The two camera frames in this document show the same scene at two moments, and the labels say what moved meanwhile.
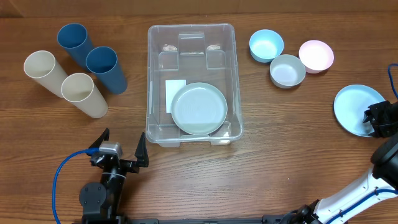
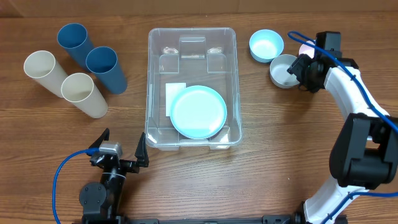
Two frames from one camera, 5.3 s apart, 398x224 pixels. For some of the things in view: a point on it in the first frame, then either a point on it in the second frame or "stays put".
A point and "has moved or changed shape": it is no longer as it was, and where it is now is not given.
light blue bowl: [265, 45] stays put
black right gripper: [379, 130] -> [294, 69]
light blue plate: [350, 104] has moved or changed shape
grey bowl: [287, 71] stays put
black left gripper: [142, 156] stays put
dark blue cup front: [103, 61] stays put
